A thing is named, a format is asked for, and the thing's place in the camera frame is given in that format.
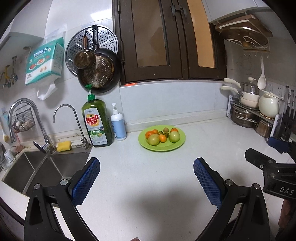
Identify large green apple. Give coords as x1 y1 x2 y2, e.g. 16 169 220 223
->
169 131 181 143

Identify orange tangerine with stem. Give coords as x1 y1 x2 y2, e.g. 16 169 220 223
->
170 128 179 132

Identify large yellow-green apple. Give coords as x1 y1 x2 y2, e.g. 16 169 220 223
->
147 134 160 146

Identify small green persimmon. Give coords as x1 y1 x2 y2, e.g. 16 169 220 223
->
164 132 170 138

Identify steel kitchen sink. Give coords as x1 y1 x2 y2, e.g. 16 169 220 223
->
3 148 90 196

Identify black knife block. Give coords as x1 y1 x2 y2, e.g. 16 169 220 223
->
277 85 295 142

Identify cream ceramic pot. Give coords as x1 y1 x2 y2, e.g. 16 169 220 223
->
258 90 280 118

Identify steel pot on rack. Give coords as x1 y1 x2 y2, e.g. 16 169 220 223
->
231 105 257 128

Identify white spoon ladle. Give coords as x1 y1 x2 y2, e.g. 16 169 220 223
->
257 56 266 90

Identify large chrome faucet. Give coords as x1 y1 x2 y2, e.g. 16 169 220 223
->
8 98 56 153

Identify yellow sponge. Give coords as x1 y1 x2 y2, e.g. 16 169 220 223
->
56 141 71 152

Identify thin chrome faucet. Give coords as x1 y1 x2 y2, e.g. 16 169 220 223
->
53 104 91 150

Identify green plate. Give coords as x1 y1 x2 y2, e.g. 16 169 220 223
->
138 125 186 152

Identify green dish soap bottle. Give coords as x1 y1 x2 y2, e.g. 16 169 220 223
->
81 84 113 148

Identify white blue pump bottle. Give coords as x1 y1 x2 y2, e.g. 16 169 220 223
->
111 103 127 141

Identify wooden cutting boards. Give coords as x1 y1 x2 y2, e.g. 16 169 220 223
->
215 14 273 53

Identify black frying pan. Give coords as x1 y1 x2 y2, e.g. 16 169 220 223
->
77 25 121 94

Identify paper towel pack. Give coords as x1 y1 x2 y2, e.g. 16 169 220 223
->
25 37 64 100

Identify small copper pot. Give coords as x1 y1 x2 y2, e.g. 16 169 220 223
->
74 35 95 70

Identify round steel steamer tray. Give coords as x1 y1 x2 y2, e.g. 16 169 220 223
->
65 26 119 76

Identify white saucepan with handle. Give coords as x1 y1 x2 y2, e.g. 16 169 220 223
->
220 78 260 109

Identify black wire basket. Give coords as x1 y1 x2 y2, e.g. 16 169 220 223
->
11 108 35 133

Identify wall water taps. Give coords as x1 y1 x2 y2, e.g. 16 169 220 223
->
1 56 18 88

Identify dark wooden window frame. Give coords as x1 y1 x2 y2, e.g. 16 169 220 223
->
112 1 227 85

